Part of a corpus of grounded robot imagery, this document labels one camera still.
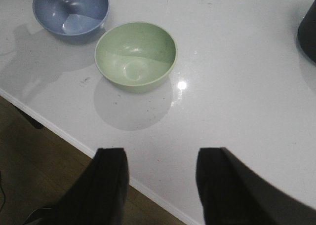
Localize green bowl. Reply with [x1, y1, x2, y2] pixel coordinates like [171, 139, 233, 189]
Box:
[94, 22, 177, 93]

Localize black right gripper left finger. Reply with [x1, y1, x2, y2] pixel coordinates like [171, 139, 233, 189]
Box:
[24, 148, 129, 225]

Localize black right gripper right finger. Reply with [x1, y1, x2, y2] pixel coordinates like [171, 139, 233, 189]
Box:
[197, 148, 316, 225]

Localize dark blue pot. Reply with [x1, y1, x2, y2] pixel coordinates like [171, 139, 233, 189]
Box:
[297, 0, 316, 64]

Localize blue bowl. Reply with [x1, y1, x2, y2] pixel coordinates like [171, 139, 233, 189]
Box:
[33, 0, 110, 39]

